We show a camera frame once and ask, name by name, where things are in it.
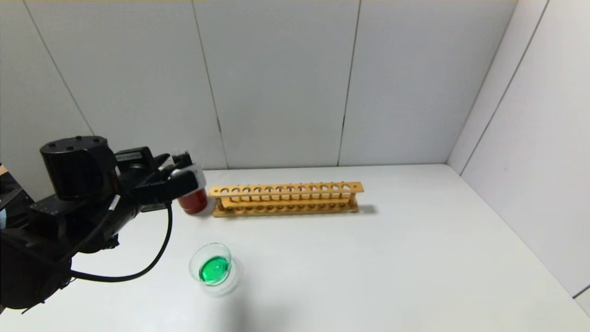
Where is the wooden test tube rack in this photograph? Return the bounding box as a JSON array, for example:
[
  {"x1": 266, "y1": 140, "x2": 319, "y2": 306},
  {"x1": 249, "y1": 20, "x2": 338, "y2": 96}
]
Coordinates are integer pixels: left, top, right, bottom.
[{"x1": 208, "y1": 182, "x2": 364, "y2": 218}]

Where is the red plastic cup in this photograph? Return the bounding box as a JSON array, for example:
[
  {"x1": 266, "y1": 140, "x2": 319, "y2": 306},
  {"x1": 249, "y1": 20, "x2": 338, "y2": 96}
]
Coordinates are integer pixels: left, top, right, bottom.
[{"x1": 177, "y1": 187, "x2": 208, "y2": 215}]

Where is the clear glass beaker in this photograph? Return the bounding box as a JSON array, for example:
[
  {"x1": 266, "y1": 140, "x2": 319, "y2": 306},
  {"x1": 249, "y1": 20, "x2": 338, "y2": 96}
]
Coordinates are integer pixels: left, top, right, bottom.
[{"x1": 189, "y1": 243, "x2": 241, "y2": 296}]

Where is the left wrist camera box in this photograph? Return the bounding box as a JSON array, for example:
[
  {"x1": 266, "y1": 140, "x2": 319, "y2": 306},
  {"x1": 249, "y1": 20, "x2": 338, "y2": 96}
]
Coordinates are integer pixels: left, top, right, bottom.
[{"x1": 168, "y1": 161, "x2": 207, "y2": 191}]

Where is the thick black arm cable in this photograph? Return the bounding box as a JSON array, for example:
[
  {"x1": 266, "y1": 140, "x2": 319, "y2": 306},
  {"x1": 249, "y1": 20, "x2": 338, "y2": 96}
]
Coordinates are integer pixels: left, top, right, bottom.
[{"x1": 69, "y1": 202, "x2": 174, "y2": 283}]

